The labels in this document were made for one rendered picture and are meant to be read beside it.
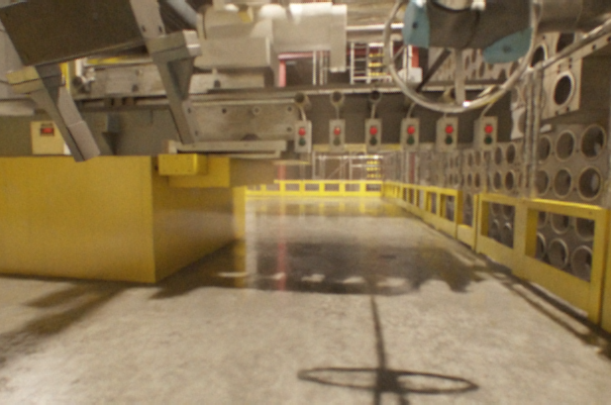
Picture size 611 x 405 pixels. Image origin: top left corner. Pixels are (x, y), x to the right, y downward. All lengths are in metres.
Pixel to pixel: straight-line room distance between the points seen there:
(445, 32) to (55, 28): 0.54
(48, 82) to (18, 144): 2.29
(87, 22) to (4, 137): 2.45
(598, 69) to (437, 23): 1.94
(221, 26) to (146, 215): 1.11
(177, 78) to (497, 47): 0.53
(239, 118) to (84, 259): 1.04
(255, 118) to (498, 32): 1.33
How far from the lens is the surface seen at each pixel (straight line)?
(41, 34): 0.40
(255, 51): 1.82
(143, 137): 2.11
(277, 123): 1.75
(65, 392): 0.99
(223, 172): 1.55
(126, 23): 0.35
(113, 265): 1.76
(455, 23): 0.64
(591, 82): 2.48
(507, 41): 0.69
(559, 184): 3.30
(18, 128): 2.72
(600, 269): 1.44
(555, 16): 2.21
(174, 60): 0.35
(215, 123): 1.86
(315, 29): 1.95
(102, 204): 1.74
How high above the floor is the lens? 0.49
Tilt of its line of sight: 5 degrees down
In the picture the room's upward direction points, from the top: straight up
